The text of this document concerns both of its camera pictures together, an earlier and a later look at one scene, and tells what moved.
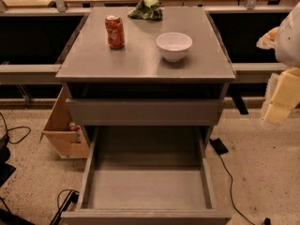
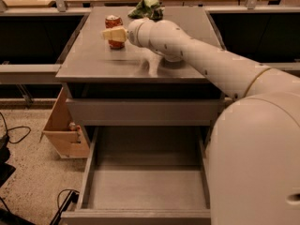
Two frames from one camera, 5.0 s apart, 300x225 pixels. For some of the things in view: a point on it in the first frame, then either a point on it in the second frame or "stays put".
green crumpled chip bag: [148, 8] stays put
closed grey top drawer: [145, 112] stays put
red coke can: [115, 33] stays put
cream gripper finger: [282, 96] to [142, 32]
